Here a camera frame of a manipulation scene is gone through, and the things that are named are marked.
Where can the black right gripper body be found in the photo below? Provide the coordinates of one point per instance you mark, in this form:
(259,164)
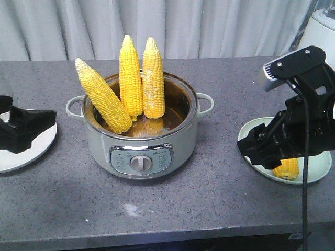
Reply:
(294,132)

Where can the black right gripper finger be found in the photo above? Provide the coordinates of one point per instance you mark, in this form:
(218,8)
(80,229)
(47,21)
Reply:
(272,161)
(252,142)

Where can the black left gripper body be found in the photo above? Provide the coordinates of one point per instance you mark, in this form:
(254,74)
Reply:
(7,134)

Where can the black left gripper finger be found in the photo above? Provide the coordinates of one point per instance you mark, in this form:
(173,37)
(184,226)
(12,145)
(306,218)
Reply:
(28,124)

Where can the pale yellow corn cob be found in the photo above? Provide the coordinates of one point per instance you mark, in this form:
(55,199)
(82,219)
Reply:
(153,81)

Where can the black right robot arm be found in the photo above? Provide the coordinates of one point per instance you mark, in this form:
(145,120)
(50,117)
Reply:
(313,88)

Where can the white round plate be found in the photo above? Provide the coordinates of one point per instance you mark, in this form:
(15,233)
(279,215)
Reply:
(11,161)

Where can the light green round plate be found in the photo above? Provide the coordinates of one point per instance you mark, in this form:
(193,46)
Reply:
(318,166)

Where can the white pleated curtain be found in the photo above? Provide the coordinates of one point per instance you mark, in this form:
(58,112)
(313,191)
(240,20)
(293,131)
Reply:
(66,30)

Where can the white kitchen appliance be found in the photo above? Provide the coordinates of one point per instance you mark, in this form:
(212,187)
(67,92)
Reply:
(319,31)

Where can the green electric cooking pot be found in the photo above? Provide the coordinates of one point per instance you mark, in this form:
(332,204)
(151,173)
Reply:
(152,147)

